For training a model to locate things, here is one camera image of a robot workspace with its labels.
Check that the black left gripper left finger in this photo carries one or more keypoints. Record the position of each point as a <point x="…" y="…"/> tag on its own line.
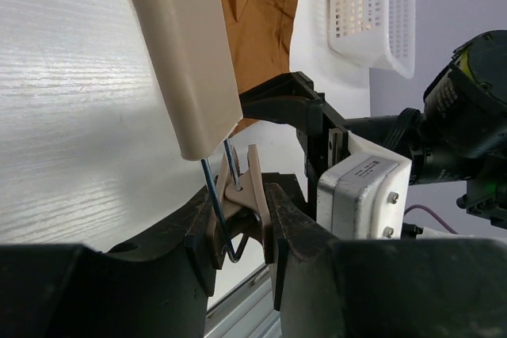
<point x="155" y="284"/>

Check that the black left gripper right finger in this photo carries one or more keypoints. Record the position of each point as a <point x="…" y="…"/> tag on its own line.
<point x="328" y="287"/>

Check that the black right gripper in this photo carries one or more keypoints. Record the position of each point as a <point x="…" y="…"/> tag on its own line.
<point x="290" y="99"/>

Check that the brown underwear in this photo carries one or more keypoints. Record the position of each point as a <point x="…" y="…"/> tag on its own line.
<point x="259" y="34"/>

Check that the wooden clip hanger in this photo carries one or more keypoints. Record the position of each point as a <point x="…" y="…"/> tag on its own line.
<point x="190" y="55"/>

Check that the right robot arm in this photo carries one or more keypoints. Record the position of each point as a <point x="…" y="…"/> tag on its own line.
<point x="460" y="134"/>

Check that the white plastic laundry basket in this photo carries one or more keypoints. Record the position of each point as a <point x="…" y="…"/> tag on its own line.
<point x="378" y="34"/>

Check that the aluminium rail frame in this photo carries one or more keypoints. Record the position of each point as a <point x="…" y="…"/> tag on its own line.
<point x="247" y="310"/>

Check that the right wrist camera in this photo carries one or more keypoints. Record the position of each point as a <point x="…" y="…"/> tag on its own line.
<point x="363" y="197"/>

